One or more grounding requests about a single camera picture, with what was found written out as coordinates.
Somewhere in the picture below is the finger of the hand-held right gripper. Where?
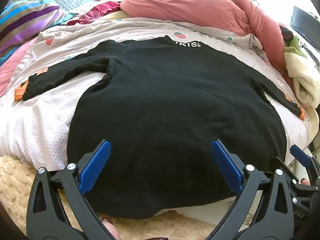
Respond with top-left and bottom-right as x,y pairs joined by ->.
289,144 -> 320,188
271,156 -> 302,193

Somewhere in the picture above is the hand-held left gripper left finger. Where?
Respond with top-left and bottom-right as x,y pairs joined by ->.
26,139 -> 117,240

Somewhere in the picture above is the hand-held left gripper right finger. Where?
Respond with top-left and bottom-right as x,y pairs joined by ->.
205,139 -> 296,240

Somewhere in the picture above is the black sweater with orange cuffs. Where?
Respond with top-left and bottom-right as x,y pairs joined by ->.
15,34 -> 306,219

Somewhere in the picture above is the person's left foot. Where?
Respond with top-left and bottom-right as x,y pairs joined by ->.
99,216 -> 121,240

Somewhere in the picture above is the strawberry print grey quilt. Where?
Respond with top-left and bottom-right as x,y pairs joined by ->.
0,17 -> 315,173

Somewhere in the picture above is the cream fluffy blanket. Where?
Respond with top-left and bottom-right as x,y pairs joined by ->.
285,51 -> 315,108

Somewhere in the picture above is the fluffy beige rug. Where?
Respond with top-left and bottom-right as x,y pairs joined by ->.
0,155 -> 215,240

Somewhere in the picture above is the green cloth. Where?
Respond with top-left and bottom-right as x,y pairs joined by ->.
285,35 -> 307,58

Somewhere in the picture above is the black plush cloth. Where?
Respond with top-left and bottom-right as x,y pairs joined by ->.
280,26 -> 294,43

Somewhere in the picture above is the black flat screen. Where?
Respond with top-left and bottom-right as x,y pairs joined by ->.
290,6 -> 320,51

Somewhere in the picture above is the pale yellow cloth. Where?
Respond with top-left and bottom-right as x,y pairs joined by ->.
99,10 -> 133,22

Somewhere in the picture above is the magenta garment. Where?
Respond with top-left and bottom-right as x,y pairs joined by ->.
66,1 -> 120,25

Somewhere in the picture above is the pink duvet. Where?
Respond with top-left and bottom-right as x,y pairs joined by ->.
120,0 -> 297,92

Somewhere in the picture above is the colourful striped blanket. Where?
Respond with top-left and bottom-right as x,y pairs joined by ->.
0,0 -> 75,55

